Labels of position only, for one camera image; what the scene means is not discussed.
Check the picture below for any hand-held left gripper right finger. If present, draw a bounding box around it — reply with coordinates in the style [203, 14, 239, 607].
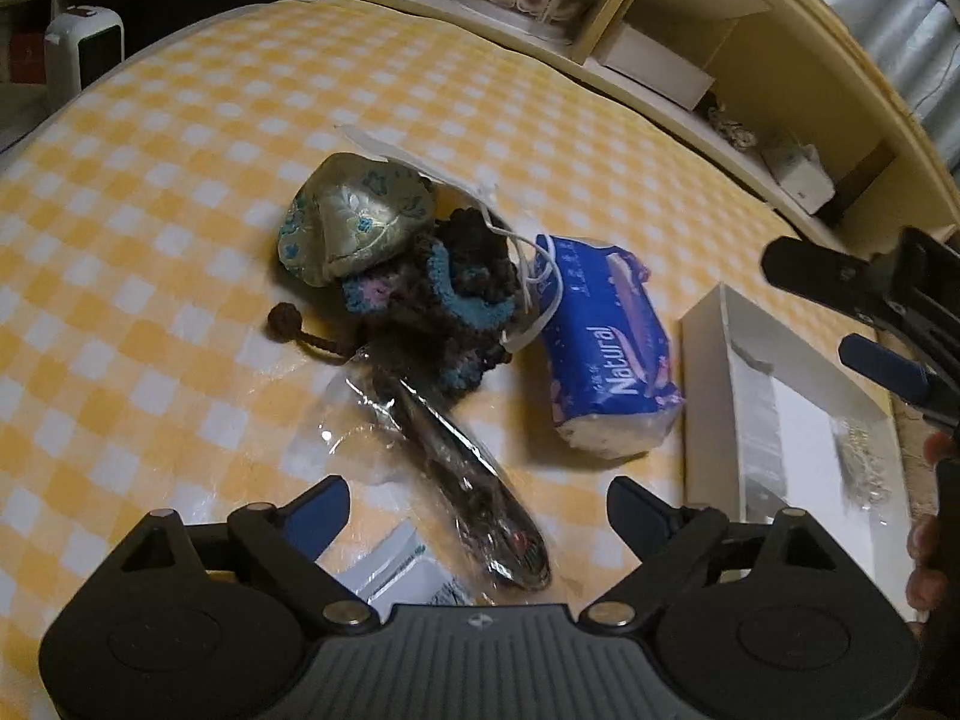
[581, 475, 833, 628]

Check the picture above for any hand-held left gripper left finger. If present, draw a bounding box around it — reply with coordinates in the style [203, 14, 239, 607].
[120, 475, 380, 632]

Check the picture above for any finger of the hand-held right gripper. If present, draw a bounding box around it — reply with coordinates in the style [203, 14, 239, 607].
[760, 235, 910, 332]
[838, 334, 960, 437]

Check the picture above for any white medicine sachet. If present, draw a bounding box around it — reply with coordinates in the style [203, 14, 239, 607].
[333, 523, 475, 617]

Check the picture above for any white cardboard box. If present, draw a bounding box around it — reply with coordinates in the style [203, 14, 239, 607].
[679, 283, 918, 605]

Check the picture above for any plastic-wrapped dark accessory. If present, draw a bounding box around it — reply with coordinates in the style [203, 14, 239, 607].
[318, 347, 554, 602]

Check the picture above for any blue tissue pack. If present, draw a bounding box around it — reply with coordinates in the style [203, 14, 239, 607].
[533, 233, 686, 461]

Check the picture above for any dark crocheted pouch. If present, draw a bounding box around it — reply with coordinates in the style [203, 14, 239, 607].
[265, 205, 527, 398]

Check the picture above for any green brocade pouch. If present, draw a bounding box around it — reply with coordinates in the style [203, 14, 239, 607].
[276, 152, 440, 288]

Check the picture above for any white face mask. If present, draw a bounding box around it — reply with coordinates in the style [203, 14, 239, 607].
[333, 123, 565, 352]

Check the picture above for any person's right hand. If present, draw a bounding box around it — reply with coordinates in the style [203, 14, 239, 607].
[904, 431, 960, 617]

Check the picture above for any bag of rubber bands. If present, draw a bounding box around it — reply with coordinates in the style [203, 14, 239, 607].
[828, 415, 913, 515]

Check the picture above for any small white box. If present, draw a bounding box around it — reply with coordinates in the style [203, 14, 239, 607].
[760, 138, 838, 215]

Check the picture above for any grey folded cloth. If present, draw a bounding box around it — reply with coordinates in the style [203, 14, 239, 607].
[738, 373, 782, 520]

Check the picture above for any wooden headboard shelf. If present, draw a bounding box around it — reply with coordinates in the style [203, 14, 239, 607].
[0, 0, 960, 261]

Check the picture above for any white storage box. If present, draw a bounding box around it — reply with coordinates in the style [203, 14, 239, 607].
[595, 20, 718, 113]

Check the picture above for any silver curtain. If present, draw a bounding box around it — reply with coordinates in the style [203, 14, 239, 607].
[756, 0, 960, 167]

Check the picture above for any yellow checked bed sheet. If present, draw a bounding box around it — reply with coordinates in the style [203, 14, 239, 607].
[0, 0, 925, 691]

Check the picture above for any white space heater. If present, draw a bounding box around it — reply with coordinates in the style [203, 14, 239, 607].
[43, 5, 125, 103]

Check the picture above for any tangled cord bundle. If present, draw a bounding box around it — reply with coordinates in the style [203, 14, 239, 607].
[708, 106, 759, 152]

